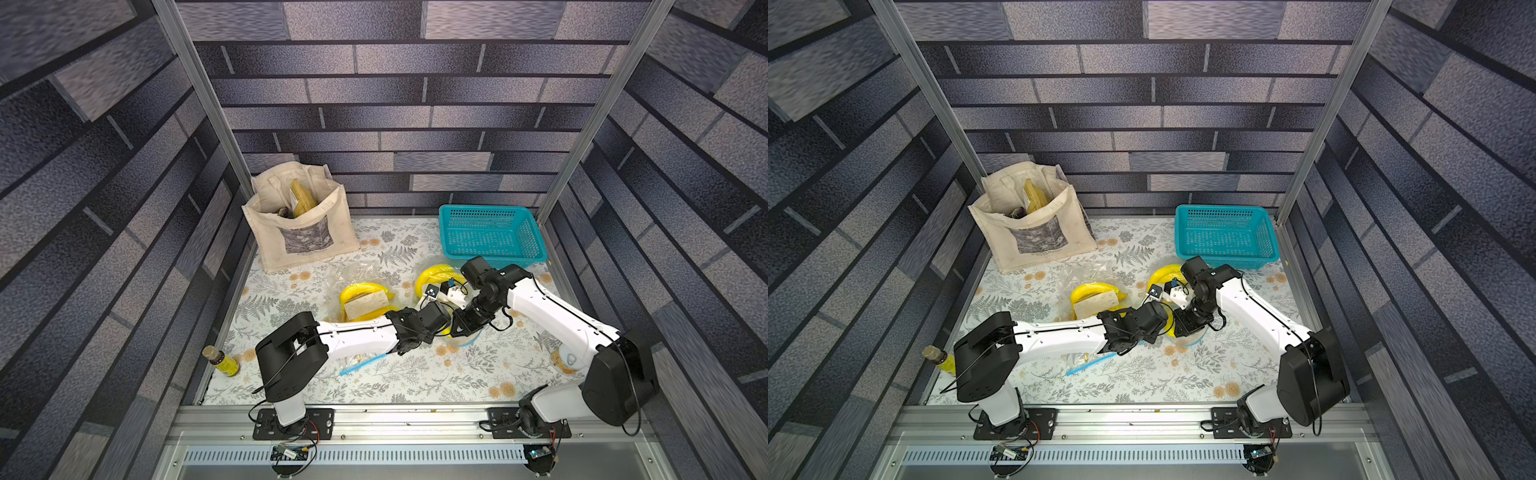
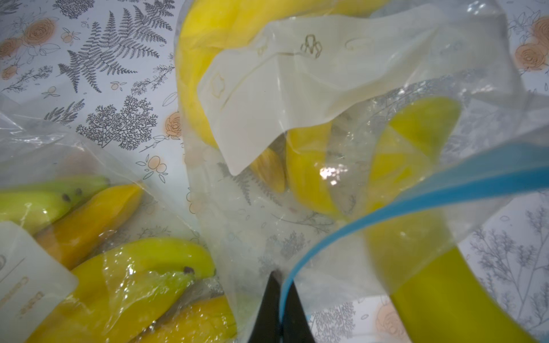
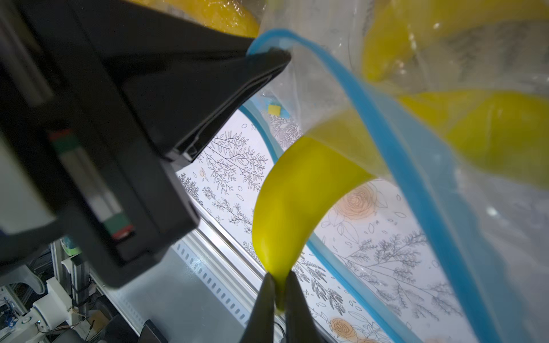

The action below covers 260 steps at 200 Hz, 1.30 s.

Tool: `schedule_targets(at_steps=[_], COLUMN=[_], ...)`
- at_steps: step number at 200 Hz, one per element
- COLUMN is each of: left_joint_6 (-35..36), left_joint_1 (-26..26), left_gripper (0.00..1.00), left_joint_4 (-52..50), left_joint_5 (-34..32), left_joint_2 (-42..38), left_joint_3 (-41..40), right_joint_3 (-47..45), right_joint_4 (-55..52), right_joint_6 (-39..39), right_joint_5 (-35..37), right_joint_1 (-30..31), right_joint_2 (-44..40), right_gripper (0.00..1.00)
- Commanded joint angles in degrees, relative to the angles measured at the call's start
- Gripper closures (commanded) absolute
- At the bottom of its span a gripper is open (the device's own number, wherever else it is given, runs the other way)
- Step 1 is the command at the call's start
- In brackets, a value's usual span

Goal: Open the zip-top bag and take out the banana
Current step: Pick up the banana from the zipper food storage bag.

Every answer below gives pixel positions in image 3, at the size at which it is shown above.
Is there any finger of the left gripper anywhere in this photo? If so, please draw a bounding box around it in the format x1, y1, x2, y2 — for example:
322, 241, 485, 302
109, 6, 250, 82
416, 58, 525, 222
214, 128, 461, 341
17, 1, 257, 86
115, 49, 291, 167

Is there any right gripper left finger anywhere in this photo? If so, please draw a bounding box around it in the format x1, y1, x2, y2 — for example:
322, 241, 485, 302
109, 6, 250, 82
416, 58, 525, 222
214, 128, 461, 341
240, 273, 276, 343

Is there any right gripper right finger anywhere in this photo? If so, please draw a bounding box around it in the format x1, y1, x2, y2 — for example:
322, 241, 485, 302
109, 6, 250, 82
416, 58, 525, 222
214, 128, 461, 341
284, 272, 323, 343

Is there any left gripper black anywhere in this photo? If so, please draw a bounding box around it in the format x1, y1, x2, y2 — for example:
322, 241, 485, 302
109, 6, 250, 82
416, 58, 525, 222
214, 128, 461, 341
1, 1, 200, 287

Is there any yellow banana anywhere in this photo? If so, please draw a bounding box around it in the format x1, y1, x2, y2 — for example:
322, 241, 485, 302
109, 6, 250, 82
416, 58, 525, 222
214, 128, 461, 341
252, 109, 378, 311

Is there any zip-top bag of bananas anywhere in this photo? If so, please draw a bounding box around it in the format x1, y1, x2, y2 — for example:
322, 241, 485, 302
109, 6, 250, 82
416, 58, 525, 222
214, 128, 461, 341
248, 1, 548, 342
133, 0, 260, 38

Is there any aluminium front rail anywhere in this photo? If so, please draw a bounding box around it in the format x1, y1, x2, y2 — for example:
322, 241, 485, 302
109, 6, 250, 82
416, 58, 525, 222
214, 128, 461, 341
91, 205, 286, 342

